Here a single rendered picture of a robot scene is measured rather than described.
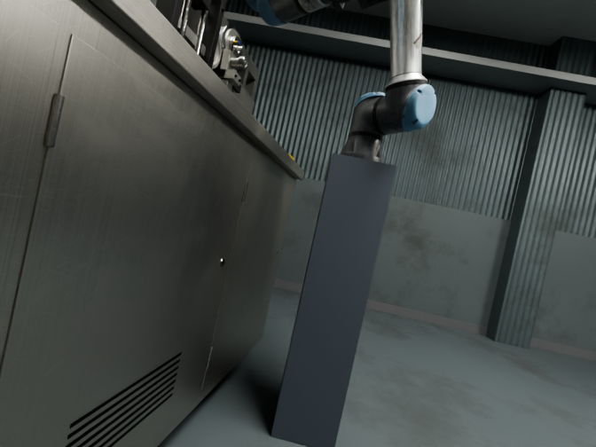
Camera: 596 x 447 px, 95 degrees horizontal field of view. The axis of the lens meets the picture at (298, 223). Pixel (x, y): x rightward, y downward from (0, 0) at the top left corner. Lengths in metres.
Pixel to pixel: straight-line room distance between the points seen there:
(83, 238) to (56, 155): 0.11
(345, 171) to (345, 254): 0.26
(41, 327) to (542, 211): 3.24
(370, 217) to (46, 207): 0.73
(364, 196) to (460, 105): 2.44
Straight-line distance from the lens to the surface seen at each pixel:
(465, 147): 3.11
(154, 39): 0.47
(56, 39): 0.42
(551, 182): 3.30
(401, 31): 0.95
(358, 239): 0.86
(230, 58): 1.15
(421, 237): 2.85
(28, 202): 0.40
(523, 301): 3.21
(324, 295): 0.87
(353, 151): 0.92
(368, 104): 0.98
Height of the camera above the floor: 0.67
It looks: level
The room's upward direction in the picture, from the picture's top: 12 degrees clockwise
